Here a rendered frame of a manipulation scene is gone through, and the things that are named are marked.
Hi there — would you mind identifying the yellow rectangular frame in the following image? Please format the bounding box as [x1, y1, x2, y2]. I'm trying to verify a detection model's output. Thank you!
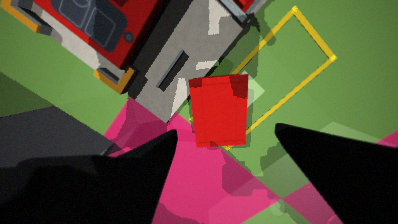
[231, 5, 337, 135]

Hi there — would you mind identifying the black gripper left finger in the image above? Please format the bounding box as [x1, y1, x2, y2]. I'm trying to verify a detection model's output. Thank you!
[16, 129, 178, 224]

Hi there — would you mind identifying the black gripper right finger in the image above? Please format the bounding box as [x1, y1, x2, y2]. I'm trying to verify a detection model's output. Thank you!
[274, 123, 398, 224]

